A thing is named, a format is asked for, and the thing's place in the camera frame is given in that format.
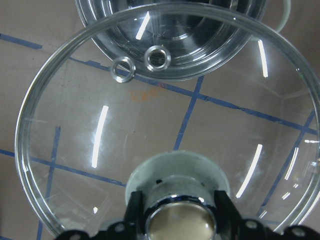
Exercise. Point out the pale green steel pot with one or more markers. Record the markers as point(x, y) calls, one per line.
point(168, 44)

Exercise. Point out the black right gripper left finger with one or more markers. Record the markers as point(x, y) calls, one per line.
point(134, 211)

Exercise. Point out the clear glass pot lid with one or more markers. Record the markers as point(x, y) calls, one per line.
point(90, 132)

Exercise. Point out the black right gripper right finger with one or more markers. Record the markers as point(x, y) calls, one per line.
point(228, 218)

